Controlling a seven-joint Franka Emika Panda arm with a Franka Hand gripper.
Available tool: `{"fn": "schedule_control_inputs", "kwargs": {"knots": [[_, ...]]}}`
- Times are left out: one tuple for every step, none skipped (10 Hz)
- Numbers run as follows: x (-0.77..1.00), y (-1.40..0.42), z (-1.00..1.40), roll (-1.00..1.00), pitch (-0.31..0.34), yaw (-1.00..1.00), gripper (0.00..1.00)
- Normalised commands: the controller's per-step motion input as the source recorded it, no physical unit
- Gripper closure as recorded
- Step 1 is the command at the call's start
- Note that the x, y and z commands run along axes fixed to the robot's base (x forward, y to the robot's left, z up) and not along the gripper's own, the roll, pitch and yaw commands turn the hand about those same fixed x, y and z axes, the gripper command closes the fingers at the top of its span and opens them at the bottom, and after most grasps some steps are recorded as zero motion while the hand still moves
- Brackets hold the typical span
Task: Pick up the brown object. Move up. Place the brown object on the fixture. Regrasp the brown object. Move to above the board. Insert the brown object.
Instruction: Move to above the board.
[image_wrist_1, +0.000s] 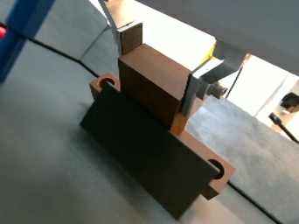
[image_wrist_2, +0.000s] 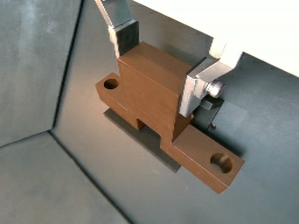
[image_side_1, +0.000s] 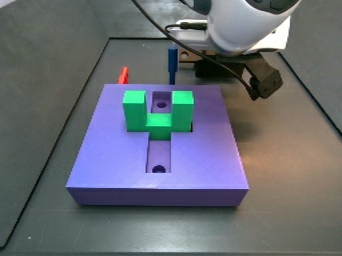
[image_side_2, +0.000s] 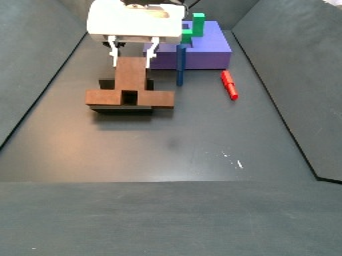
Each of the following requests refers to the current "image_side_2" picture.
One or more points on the red hexagonal peg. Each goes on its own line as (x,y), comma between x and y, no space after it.
(229,84)

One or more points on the green U-shaped block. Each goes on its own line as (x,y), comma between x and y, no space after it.
(197,28)

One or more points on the brown T-shaped block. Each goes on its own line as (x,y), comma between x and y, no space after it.
(130,79)

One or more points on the purple base block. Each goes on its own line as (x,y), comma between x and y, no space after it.
(209,52)

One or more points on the blue hexagonal peg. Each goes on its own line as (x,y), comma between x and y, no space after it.
(181,64)

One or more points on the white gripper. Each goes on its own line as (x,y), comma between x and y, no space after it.
(113,20)

